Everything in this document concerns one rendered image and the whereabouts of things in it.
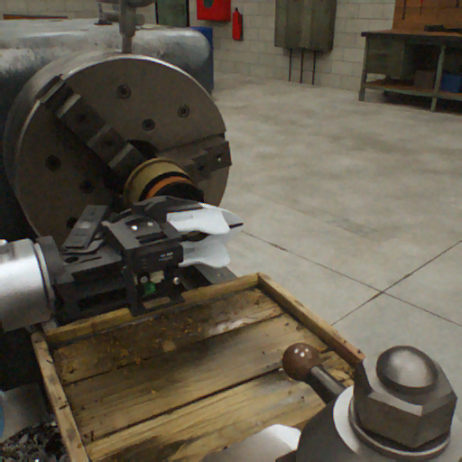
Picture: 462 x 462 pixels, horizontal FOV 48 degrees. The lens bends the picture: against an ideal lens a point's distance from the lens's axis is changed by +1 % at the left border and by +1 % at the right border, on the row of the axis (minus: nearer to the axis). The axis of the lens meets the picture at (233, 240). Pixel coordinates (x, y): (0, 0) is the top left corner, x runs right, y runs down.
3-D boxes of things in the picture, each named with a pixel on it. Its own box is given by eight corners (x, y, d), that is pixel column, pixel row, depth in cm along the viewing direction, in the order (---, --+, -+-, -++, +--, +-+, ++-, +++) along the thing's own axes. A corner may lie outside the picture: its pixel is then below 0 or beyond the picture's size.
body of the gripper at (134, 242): (192, 302, 49) (64, 341, 44) (159, 264, 56) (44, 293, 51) (189, 231, 46) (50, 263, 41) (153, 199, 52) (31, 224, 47)
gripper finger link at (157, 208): (205, 235, 54) (125, 254, 50) (198, 229, 55) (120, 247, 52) (203, 194, 52) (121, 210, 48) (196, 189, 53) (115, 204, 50)
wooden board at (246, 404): (35, 357, 69) (30, 333, 68) (262, 291, 85) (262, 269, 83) (94, 548, 46) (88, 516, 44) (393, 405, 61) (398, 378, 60)
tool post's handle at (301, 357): (273, 372, 28) (274, 341, 27) (304, 360, 28) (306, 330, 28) (325, 427, 24) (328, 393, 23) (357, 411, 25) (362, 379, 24)
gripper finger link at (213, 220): (264, 239, 53) (182, 260, 49) (236, 218, 57) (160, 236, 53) (265, 211, 51) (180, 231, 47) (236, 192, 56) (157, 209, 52)
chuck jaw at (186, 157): (143, 144, 75) (215, 124, 80) (151, 176, 78) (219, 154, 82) (173, 164, 67) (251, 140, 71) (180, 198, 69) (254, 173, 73)
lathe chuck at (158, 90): (13, 260, 79) (-4, 40, 67) (198, 238, 94) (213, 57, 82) (22, 286, 71) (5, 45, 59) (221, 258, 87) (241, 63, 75)
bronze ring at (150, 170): (113, 154, 64) (142, 182, 57) (180, 146, 68) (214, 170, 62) (116, 220, 69) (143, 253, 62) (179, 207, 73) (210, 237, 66)
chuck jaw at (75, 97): (100, 164, 73) (35, 103, 66) (124, 140, 74) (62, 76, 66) (124, 187, 65) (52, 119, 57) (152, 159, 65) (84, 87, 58)
